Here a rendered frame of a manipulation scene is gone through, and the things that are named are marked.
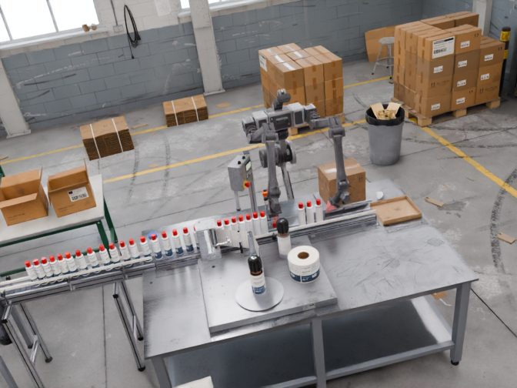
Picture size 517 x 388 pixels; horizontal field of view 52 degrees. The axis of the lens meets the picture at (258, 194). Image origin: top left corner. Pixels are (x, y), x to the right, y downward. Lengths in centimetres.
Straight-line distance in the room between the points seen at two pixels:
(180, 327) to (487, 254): 292
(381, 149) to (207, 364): 341
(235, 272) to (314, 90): 401
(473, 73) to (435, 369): 434
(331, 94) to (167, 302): 445
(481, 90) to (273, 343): 482
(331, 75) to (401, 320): 395
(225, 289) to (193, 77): 599
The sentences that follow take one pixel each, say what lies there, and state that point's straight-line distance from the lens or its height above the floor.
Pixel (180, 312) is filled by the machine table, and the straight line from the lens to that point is 346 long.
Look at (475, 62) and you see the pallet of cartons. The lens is 737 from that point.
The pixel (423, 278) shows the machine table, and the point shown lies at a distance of 354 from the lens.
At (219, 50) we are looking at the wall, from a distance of 898.
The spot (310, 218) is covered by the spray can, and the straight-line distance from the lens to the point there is 384.
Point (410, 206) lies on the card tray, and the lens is 417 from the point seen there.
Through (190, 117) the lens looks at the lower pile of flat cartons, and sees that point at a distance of 805.
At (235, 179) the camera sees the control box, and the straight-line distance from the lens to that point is 359.
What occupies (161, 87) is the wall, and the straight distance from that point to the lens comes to 900.
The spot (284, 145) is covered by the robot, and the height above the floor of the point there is 124.
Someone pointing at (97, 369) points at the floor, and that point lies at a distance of 450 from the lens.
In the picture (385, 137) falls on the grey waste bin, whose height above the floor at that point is 39.
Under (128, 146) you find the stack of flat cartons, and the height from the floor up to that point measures 6.
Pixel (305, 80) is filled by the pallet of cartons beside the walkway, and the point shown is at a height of 72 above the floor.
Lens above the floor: 317
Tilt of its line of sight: 32 degrees down
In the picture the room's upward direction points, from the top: 8 degrees counter-clockwise
